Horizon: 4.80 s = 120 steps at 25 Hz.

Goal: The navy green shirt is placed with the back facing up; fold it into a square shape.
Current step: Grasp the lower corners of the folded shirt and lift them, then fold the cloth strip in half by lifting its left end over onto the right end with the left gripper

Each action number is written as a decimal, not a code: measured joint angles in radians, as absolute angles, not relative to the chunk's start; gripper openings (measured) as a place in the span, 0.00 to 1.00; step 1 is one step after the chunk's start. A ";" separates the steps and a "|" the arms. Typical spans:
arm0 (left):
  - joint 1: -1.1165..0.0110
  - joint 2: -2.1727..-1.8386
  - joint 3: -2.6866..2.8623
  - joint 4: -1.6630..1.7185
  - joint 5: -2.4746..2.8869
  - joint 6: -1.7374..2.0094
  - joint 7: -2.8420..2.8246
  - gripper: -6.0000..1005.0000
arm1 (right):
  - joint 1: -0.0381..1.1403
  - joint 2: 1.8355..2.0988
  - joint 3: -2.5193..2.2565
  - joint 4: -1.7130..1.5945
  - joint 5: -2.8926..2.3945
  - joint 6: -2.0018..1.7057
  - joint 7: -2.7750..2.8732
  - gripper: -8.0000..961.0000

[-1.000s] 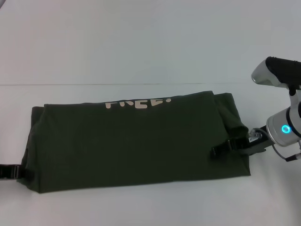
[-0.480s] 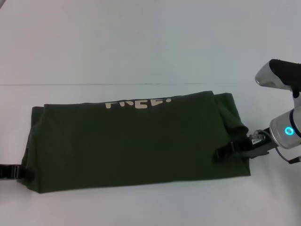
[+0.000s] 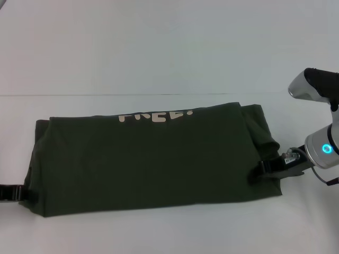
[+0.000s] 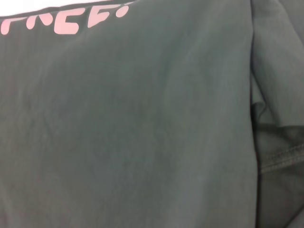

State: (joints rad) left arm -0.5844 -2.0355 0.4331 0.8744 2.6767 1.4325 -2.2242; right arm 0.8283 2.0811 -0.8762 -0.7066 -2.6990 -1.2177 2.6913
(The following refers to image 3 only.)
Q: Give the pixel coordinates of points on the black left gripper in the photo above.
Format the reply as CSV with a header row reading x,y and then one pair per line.
x,y
9,193

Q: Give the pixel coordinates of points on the dark green shirt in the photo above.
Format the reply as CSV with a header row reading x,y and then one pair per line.
x,y
148,158

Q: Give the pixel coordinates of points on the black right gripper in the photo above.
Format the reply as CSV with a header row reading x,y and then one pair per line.
x,y
294,164

